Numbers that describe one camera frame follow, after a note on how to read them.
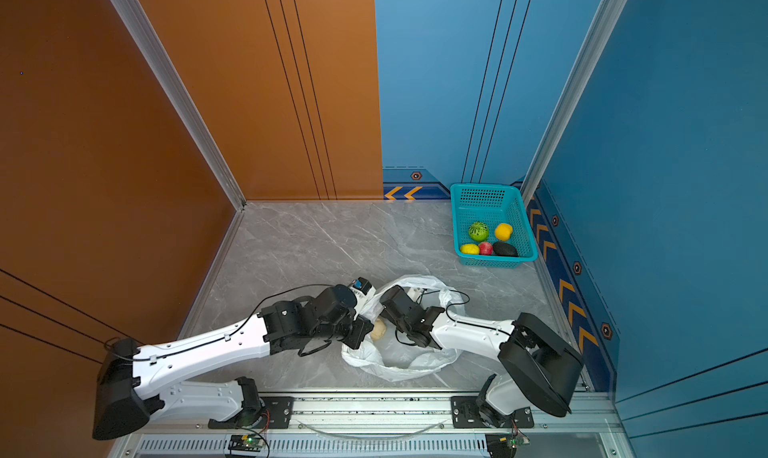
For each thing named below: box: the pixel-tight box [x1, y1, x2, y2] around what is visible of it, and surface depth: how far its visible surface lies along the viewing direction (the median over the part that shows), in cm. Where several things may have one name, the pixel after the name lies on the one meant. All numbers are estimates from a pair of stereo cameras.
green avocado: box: [492, 242, 518, 257], surface depth 102 cm
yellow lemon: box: [460, 243, 480, 255], surface depth 101 cm
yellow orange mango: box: [495, 223, 513, 241], surface depth 107 cm
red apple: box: [479, 242, 493, 256], surface depth 102 cm
